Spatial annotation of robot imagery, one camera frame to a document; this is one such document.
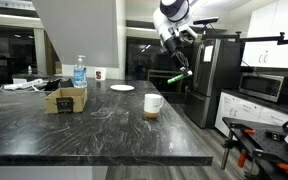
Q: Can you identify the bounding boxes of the white mug with red logo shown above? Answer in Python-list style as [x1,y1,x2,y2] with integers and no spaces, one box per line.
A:
[94,67,107,82]

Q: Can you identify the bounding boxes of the black perforated robot table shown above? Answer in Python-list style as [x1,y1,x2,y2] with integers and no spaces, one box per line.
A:
[220,116,288,180]

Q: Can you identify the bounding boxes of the clear hand sanitizer pump bottle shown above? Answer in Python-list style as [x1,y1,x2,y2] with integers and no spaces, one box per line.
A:
[73,54,88,89]

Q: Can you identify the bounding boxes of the orange clamp handle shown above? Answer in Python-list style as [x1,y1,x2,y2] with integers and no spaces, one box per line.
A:
[237,149,249,169]
[276,162,288,173]
[243,128,256,136]

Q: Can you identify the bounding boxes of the black camera mount rod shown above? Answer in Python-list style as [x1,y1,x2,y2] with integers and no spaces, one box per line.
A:
[201,31,288,46]

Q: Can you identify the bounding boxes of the white power strip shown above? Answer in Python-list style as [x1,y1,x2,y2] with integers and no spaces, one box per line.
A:
[2,78,45,91]

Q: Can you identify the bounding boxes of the black camera bar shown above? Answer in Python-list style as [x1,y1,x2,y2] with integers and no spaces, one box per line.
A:
[192,16,220,26]

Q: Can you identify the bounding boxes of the open cardboard box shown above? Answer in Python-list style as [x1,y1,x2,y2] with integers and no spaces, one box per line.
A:
[44,86,89,115]

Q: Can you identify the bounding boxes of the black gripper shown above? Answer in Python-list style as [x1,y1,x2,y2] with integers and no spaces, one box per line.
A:
[163,35,194,77]

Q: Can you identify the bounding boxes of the white paper sheet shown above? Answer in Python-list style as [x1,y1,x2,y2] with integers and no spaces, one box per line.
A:
[202,45,215,64]

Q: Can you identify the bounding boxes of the metal frame shelf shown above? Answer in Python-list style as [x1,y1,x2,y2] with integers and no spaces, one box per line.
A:
[146,68,185,94]

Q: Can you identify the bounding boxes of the white ceramic plate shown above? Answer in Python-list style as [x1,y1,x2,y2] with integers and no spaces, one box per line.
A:
[109,84,136,92]

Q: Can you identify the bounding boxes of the black pouch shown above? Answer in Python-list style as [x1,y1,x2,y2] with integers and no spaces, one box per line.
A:
[43,77,75,92]

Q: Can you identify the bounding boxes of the stainless steel refrigerator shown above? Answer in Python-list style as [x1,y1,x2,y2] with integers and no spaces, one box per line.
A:
[183,37,244,130]

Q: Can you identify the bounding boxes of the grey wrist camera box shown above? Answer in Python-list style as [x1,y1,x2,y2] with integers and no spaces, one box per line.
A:
[178,24,199,44]

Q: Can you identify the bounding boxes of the small black block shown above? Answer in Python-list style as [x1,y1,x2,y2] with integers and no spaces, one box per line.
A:
[264,129,286,143]

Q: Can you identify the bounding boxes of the white kitchen cabinets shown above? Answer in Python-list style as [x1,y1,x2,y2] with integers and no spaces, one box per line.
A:
[241,0,288,70]
[214,91,288,138]

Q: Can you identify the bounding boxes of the green marker with white cap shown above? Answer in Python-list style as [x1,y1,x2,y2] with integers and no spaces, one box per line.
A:
[166,70,194,85]

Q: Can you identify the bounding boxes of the white upper kitchen cabinets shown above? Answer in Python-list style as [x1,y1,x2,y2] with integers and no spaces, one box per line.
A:
[241,0,288,70]

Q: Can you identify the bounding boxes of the white lower kitchen cabinets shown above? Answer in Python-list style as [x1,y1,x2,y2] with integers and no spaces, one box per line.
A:
[214,91,288,138]

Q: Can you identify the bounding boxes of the white mug with cork base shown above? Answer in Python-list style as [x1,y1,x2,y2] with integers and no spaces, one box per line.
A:
[143,93,165,119]

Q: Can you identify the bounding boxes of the stainless steel microwave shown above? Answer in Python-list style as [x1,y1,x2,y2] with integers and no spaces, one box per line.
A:
[238,72,285,104]

